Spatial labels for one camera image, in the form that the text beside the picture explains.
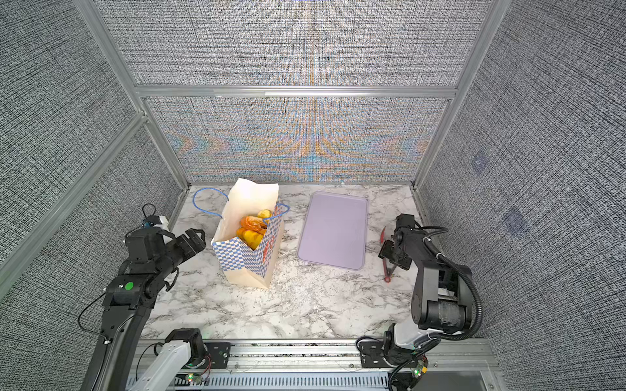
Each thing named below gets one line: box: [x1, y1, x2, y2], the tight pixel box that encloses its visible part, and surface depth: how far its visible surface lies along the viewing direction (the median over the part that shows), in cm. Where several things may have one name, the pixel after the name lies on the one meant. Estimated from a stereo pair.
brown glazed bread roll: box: [239, 215, 268, 233], surface depth 86 cm
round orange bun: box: [236, 227, 264, 251], surface depth 89 cm
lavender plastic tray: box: [297, 190, 368, 270], surface depth 105 cm
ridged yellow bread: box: [257, 208, 274, 220], surface depth 94 cm
